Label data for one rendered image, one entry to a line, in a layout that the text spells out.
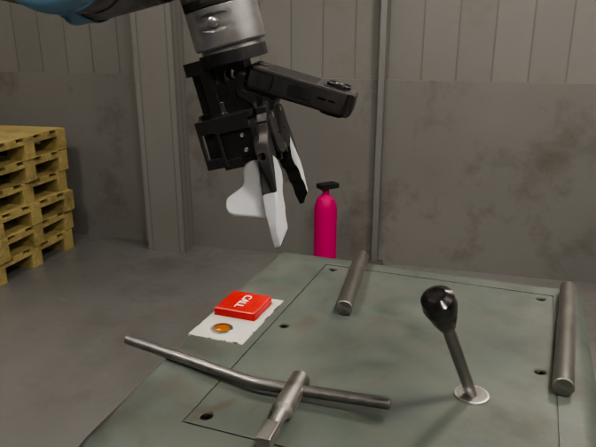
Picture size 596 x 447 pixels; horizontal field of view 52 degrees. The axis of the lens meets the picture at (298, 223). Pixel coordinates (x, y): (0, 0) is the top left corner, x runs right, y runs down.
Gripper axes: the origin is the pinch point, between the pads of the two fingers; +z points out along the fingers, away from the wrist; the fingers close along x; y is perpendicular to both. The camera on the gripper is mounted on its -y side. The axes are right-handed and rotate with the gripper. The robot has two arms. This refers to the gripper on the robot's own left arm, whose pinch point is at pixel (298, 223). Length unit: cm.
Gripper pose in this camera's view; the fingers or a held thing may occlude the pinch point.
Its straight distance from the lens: 68.4
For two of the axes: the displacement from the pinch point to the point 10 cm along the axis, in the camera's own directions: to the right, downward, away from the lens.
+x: -1.7, 3.4, -9.2
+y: -9.6, 1.7, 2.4
